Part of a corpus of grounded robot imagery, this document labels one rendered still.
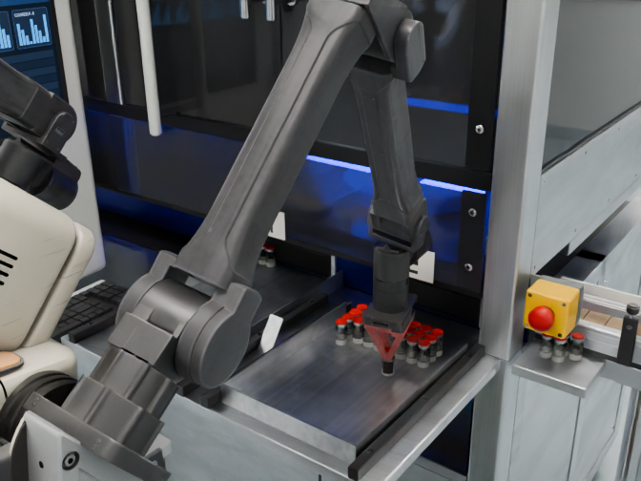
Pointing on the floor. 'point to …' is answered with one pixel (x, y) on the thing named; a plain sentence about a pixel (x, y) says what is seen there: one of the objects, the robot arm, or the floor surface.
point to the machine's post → (511, 223)
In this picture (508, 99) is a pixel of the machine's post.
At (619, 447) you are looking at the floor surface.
